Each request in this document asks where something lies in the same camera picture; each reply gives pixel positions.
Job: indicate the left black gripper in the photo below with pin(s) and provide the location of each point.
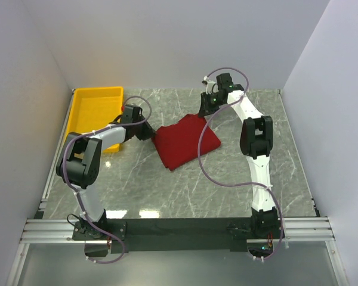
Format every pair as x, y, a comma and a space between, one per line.
142, 130

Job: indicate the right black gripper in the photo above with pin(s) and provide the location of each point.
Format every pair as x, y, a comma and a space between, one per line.
205, 102

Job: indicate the red t shirt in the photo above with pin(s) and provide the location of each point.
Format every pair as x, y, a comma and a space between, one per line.
177, 144

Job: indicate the yellow plastic tray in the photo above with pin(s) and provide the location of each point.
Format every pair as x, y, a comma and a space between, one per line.
93, 108

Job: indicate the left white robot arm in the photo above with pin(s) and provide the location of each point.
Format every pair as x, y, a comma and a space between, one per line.
79, 164

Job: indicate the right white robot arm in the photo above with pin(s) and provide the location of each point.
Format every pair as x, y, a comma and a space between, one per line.
256, 143

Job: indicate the black base beam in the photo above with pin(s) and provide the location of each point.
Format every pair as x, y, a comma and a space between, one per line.
131, 235

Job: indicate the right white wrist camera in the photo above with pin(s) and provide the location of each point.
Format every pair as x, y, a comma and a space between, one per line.
209, 85

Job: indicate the aluminium frame rail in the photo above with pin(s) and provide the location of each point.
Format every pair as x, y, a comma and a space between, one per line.
226, 198

